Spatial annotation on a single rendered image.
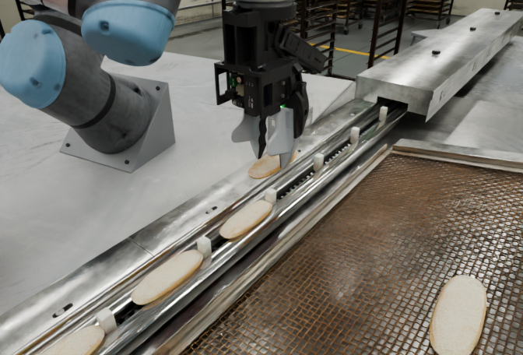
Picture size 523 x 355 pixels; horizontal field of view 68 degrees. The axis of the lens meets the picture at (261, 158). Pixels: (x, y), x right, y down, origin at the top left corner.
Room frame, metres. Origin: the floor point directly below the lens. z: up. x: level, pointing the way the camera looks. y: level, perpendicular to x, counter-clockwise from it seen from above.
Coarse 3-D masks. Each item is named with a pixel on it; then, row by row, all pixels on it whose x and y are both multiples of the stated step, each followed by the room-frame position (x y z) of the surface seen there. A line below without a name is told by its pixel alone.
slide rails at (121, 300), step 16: (336, 144) 0.67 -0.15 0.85; (352, 144) 0.67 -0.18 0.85; (304, 160) 0.61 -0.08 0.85; (336, 160) 0.61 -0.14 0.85; (288, 176) 0.55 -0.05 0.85; (240, 208) 0.46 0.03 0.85; (272, 208) 0.46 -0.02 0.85; (192, 240) 0.39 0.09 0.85; (240, 240) 0.39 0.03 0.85; (208, 256) 0.36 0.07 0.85; (128, 288) 0.31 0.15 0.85; (176, 288) 0.31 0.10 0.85; (112, 304) 0.29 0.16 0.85; (128, 304) 0.29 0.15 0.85; (160, 304) 0.29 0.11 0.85; (80, 320) 0.27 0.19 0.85; (96, 320) 0.27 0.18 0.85; (128, 320) 0.27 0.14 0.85; (64, 336) 0.25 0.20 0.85; (112, 336) 0.25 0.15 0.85; (96, 352) 0.23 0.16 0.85
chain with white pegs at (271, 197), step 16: (384, 112) 0.80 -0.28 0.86; (352, 128) 0.70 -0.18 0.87; (368, 128) 0.76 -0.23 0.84; (320, 160) 0.58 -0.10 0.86; (304, 176) 0.57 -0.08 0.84; (272, 192) 0.48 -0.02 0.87; (288, 192) 0.52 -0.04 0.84; (208, 240) 0.37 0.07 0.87; (224, 240) 0.41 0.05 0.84; (112, 320) 0.26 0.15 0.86
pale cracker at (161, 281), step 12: (192, 252) 0.36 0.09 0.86; (168, 264) 0.34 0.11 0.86; (180, 264) 0.34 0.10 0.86; (192, 264) 0.34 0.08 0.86; (156, 276) 0.32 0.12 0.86; (168, 276) 0.32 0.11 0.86; (180, 276) 0.32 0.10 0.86; (144, 288) 0.30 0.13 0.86; (156, 288) 0.30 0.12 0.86; (168, 288) 0.31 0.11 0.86; (132, 300) 0.29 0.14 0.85; (144, 300) 0.29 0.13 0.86; (156, 300) 0.30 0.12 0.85
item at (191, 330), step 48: (336, 192) 0.44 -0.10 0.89; (384, 192) 0.44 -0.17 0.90; (432, 192) 0.42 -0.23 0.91; (480, 192) 0.41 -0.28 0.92; (288, 240) 0.35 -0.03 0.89; (336, 240) 0.34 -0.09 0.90; (384, 240) 0.33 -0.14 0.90; (432, 240) 0.33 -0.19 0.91; (480, 240) 0.32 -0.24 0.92; (240, 288) 0.28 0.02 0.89; (384, 288) 0.26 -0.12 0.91; (432, 288) 0.25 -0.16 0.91; (192, 336) 0.22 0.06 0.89; (336, 336) 0.21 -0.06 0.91; (480, 336) 0.20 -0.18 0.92
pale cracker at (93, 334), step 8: (88, 328) 0.25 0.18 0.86; (96, 328) 0.26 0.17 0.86; (72, 336) 0.24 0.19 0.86; (80, 336) 0.24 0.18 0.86; (88, 336) 0.24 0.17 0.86; (96, 336) 0.25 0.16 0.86; (56, 344) 0.24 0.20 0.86; (64, 344) 0.23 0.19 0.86; (72, 344) 0.23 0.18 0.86; (80, 344) 0.23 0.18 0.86; (88, 344) 0.24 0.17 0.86; (96, 344) 0.24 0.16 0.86; (48, 352) 0.23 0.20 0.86; (56, 352) 0.23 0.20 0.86; (64, 352) 0.23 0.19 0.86; (72, 352) 0.23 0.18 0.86; (80, 352) 0.23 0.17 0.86; (88, 352) 0.23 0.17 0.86
